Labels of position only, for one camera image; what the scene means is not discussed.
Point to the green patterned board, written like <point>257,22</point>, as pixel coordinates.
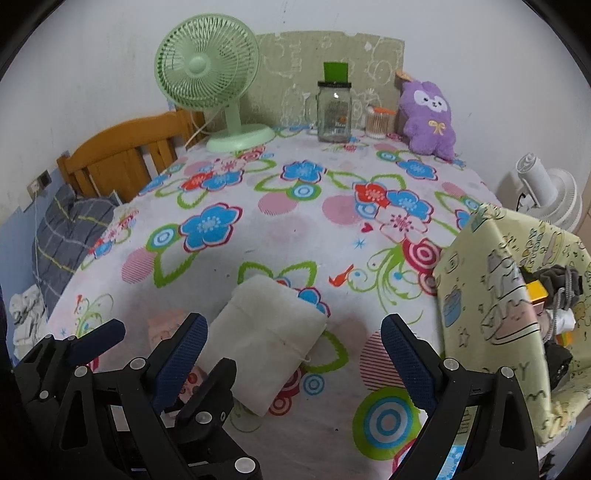
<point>295,60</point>

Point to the white small item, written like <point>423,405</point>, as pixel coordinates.
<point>564,318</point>

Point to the white standing fan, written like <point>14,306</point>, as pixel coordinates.
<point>549,194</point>

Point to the black small item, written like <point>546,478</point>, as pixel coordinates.
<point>558,364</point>

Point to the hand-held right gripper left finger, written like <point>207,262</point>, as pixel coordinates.
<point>184,355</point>

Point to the floral tablecloth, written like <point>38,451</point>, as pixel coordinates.
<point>286,230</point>

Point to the wall socket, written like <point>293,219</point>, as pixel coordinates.
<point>39,181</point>

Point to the green plastic cup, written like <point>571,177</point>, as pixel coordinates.
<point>335,73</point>

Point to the grey plaid pillow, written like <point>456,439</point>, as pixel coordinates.
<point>69,235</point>

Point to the white crumpled cloth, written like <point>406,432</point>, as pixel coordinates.
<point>27,318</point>

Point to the orange yellow cube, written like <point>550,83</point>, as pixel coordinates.
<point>538,290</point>

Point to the white cloth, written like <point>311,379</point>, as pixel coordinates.
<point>272,332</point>
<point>27,318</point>

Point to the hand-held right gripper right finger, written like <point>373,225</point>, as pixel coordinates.
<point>406,364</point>

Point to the green desk fan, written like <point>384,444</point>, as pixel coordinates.
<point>203,64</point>

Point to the wooden bed headboard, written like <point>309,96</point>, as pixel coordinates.
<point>120,152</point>

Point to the grey sock bundle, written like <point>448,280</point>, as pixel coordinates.
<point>561,281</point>

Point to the yellow patterned fabric basket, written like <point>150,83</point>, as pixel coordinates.
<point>489,295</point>

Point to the glass jar mug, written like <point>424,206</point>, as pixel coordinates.
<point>333,115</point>

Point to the purple plush toy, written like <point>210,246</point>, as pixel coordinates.
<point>429,120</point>

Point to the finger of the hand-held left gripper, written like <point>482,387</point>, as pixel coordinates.
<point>99,340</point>
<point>214,392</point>

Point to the small toothpick jar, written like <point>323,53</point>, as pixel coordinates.
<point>379,123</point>

